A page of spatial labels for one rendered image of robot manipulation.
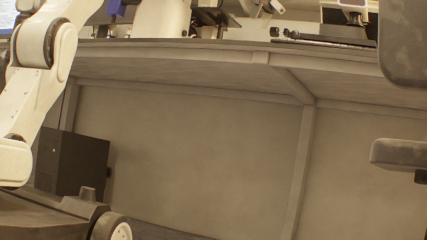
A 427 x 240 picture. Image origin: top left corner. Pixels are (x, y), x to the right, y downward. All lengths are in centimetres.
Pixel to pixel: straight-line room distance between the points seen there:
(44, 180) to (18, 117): 121
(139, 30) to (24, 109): 75
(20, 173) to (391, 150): 85
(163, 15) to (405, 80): 101
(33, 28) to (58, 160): 113
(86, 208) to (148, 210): 137
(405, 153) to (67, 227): 78
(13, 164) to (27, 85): 23
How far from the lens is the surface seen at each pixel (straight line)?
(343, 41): 160
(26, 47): 123
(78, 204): 122
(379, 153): 105
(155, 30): 172
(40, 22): 123
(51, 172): 228
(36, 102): 119
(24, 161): 110
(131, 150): 261
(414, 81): 101
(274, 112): 230
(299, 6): 250
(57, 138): 227
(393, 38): 104
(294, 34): 158
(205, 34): 199
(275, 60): 148
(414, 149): 103
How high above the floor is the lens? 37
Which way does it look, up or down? 6 degrees up
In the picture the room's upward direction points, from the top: 9 degrees clockwise
